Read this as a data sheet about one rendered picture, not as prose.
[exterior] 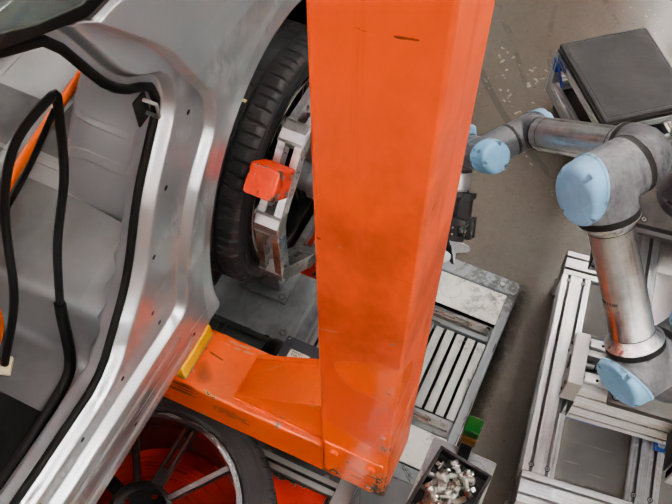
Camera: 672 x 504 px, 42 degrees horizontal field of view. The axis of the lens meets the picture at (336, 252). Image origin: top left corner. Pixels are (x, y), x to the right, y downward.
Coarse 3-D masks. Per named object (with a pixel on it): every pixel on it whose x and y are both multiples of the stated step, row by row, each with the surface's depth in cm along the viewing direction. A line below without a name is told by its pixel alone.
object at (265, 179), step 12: (252, 168) 184; (264, 168) 183; (276, 168) 184; (288, 168) 188; (252, 180) 184; (264, 180) 183; (276, 180) 182; (288, 180) 188; (252, 192) 184; (264, 192) 184; (276, 192) 184; (288, 192) 191
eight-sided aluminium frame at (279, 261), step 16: (304, 96) 195; (304, 112) 195; (288, 128) 189; (304, 128) 189; (288, 144) 190; (304, 144) 189; (272, 160) 192; (272, 208) 196; (288, 208) 196; (256, 224) 196; (272, 224) 194; (256, 240) 202; (272, 240) 198; (304, 240) 234; (272, 256) 212; (288, 256) 225; (304, 256) 226; (272, 272) 211; (288, 272) 214
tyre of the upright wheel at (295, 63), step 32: (288, 32) 201; (288, 64) 192; (256, 96) 188; (288, 96) 193; (256, 128) 187; (224, 160) 189; (224, 192) 190; (224, 224) 194; (224, 256) 202; (256, 256) 214
